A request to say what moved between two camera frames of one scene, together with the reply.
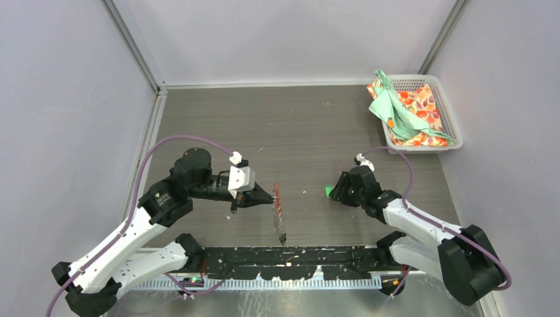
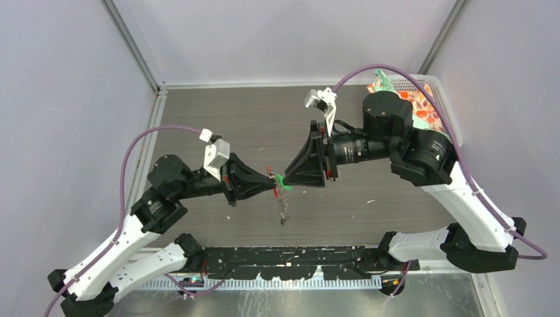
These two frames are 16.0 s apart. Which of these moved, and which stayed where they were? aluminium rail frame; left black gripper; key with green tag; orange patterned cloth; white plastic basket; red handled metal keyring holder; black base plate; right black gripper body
Moved: right black gripper body; left black gripper; key with green tag; red handled metal keyring holder
Stayed: orange patterned cloth; white plastic basket; black base plate; aluminium rail frame
